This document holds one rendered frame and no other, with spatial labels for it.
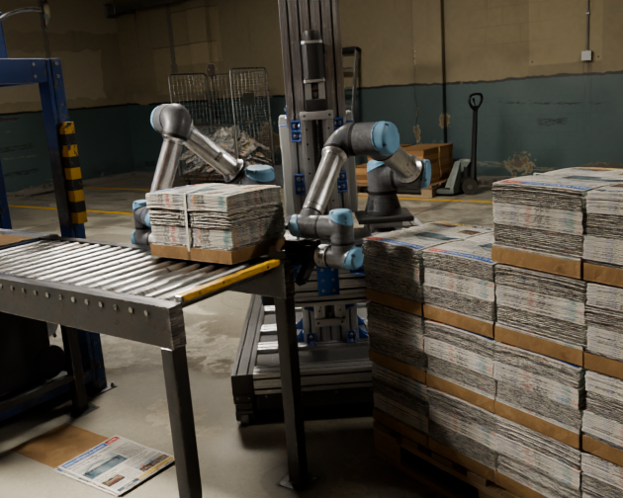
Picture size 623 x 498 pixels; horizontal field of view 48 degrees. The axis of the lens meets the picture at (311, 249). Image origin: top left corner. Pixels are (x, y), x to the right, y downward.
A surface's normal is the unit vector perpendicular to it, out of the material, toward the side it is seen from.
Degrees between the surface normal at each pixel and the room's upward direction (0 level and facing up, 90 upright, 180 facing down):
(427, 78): 90
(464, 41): 90
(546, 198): 90
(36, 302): 90
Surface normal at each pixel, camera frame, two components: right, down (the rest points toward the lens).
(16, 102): 0.81, 0.07
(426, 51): -0.58, 0.22
